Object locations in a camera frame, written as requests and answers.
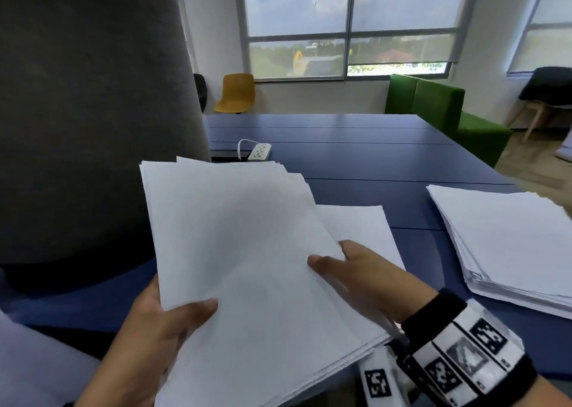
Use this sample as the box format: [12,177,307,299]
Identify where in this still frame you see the white power strip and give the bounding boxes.
[248,141,272,162]

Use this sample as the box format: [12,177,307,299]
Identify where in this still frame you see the large framed window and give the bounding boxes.
[234,0,486,81]

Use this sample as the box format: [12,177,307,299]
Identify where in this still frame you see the window with white blind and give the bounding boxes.
[507,0,572,76]

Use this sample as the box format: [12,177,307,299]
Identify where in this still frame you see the gathered white paper bundle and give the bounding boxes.
[139,155,394,407]

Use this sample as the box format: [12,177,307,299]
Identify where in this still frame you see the pile of white papers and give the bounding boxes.
[315,205,405,271]

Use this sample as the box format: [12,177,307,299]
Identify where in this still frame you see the dark green chair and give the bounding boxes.
[192,73,208,113]

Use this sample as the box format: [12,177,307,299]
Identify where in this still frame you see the yellow chair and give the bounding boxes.
[214,73,256,114]

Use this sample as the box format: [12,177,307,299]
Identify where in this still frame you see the aligned white paper stack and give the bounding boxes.
[425,184,572,321]

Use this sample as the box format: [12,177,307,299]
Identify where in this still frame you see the right wristband with marker tiles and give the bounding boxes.
[400,288,539,407]

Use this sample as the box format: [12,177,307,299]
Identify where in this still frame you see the grey felt pillar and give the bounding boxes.
[0,0,212,287]

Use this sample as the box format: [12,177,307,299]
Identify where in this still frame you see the person's right hand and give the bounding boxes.
[307,240,439,327]

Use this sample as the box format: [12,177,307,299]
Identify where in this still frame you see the green sofa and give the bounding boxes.
[385,74,514,169]

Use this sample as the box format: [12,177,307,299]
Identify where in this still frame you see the person's left hand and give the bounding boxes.
[76,275,219,407]

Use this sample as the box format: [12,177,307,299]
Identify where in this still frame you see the black chair with wooden legs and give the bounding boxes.
[509,66,572,143]

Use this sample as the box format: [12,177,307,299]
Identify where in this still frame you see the white banner stand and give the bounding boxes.
[554,127,572,162]

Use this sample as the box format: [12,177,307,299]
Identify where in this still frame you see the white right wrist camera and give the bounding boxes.
[357,344,403,407]

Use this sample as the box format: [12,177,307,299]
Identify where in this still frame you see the person's lavender shirt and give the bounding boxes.
[0,308,104,407]

